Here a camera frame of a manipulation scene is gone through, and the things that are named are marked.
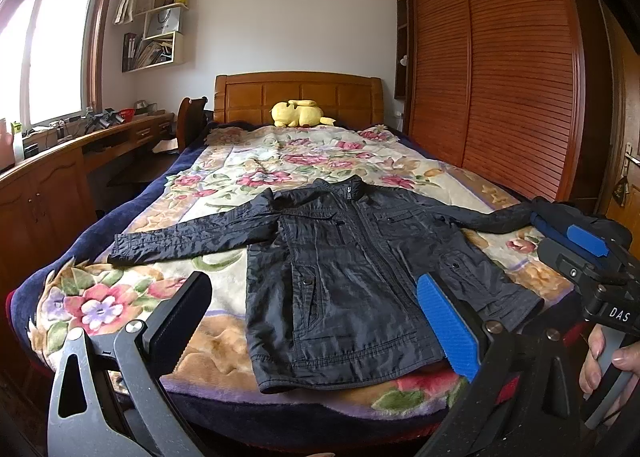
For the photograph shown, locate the wooden desk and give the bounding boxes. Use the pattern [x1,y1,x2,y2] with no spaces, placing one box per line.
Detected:
[1,113,175,295]

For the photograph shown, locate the window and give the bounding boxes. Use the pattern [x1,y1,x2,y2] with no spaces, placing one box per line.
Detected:
[1,0,104,135]

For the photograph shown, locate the person's right hand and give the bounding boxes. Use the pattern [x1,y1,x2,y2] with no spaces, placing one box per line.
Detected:
[579,325,640,403]

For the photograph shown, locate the wooden louvered wardrobe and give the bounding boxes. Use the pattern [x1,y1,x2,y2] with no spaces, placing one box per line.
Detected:
[396,0,613,212]

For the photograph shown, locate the wooden chair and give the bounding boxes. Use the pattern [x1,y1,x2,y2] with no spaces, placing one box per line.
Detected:
[175,96,208,152]

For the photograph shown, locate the wooden bed headboard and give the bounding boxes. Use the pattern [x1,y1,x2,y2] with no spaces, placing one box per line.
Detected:
[213,71,384,131]

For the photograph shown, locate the yellow plush toy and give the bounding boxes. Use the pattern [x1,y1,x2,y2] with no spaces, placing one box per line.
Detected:
[271,99,335,128]

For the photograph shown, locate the white wall shelf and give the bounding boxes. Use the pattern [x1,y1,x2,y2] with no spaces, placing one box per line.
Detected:
[122,0,189,72]

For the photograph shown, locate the door handle with keys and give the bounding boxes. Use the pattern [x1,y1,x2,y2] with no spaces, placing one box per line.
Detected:
[612,143,639,208]

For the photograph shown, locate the black jacket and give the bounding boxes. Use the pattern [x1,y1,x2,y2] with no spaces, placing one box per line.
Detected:
[108,176,544,394]

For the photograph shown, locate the navy blue bed sheet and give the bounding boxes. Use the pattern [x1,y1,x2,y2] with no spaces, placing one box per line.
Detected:
[8,146,576,443]

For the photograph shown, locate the floral plush blanket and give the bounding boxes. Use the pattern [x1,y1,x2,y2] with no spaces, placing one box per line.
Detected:
[25,125,572,421]

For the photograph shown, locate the red container on desk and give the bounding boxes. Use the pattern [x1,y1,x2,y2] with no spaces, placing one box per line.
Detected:
[118,108,136,123]

